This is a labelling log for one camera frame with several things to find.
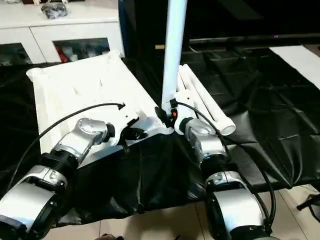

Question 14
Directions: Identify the white plastic table top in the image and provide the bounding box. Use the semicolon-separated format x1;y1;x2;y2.
25;49;176;171

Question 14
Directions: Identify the black plastic mat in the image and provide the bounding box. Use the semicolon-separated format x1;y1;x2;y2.
0;44;320;228

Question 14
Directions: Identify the black flat panel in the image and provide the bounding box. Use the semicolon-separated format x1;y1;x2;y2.
188;33;320;46

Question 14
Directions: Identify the white cabinet with glass doors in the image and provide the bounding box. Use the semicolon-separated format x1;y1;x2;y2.
0;0;126;66

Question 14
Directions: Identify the white flat board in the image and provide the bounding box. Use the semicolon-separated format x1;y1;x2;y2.
268;44;320;91

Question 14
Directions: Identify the dark bundle of small parts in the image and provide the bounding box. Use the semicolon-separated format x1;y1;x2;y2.
40;3;69;20

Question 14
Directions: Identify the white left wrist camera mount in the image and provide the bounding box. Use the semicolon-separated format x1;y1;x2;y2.
108;105;140;149

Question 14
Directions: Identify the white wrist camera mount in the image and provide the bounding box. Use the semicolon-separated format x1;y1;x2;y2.
108;105;140;149
173;86;199;136

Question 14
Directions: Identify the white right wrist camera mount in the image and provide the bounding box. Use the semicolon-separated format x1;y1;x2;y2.
173;86;199;136

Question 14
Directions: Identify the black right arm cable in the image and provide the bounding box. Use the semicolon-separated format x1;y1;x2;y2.
171;99;278;234

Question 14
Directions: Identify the black folding table frame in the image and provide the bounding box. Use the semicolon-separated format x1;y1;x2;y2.
295;193;320;226

